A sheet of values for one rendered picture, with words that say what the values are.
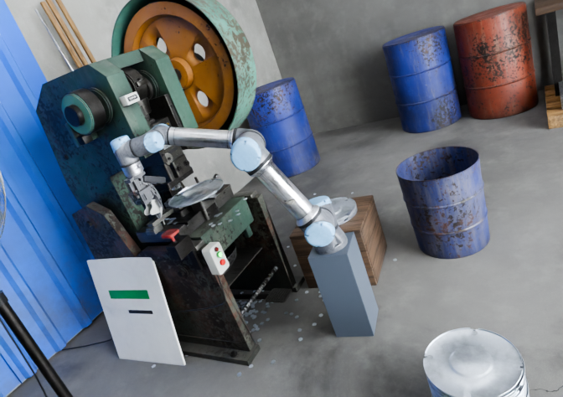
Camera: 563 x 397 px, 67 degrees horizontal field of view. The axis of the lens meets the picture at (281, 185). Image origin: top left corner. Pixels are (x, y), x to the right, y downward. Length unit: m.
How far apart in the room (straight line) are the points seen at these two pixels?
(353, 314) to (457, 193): 0.78
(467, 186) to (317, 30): 3.33
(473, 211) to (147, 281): 1.68
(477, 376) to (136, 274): 1.60
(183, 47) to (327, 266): 1.32
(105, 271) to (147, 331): 0.39
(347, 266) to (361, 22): 3.54
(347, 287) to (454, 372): 0.59
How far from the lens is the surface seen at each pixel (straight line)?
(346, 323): 2.06
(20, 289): 3.02
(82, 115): 1.93
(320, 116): 5.42
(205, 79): 2.31
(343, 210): 2.33
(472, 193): 2.30
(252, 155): 1.54
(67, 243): 3.17
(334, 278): 1.90
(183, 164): 2.12
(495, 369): 1.55
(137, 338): 2.56
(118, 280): 2.45
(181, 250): 1.88
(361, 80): 5.11
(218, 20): 2.15
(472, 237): 2.40
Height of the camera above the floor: 1.39
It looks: 20 degrees down
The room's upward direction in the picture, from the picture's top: 20 degrees counter-clockwise
